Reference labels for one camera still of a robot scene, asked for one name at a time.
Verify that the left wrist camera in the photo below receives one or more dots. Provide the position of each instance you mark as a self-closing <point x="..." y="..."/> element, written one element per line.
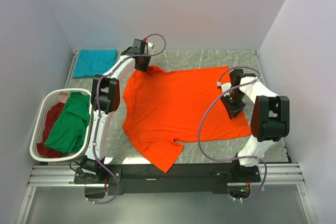
<point x="149" y="46"/>

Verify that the dark red t-shirt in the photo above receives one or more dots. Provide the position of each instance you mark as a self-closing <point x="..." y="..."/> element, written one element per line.
<point x="51" y="117"/>

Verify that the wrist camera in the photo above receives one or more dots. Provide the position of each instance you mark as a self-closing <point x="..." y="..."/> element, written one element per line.
<point x="224" y="86"/>
<point x="149" y="46"/>

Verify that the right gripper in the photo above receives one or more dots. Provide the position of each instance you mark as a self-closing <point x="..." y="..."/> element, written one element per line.
<point x="233" y="110"/>

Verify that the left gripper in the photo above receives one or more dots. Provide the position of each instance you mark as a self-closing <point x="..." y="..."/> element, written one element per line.
<point x="145" y="68"/>

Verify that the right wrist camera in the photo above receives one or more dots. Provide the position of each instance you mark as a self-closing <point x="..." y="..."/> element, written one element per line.
<point x="224" y="86"/>

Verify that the folded teal t-shirt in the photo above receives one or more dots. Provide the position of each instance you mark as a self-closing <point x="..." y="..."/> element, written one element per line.
<point x="94" y="61"/>

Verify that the white laundry basket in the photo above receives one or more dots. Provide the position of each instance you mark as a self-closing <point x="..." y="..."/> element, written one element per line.
<point x="50" y="100"/>

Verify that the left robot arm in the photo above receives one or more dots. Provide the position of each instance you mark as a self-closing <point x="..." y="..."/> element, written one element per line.
<point x="105" y="99"/>

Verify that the black base beam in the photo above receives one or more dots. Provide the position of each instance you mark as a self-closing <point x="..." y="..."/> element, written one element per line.
<point x="146" y="178"/>

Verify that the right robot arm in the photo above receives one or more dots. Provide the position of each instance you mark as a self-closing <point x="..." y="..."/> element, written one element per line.
<point x="270" y="120"/>

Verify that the green t-shirt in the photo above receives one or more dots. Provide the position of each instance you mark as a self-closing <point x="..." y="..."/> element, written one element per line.
<point x="68" y="132"/>

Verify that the beige garment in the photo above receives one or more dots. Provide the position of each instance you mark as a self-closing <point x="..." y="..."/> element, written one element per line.
<point x="63" y="96"/>

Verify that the orange t-shirt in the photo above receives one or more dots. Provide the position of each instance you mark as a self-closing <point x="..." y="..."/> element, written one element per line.
<point x="167" y="108"/>

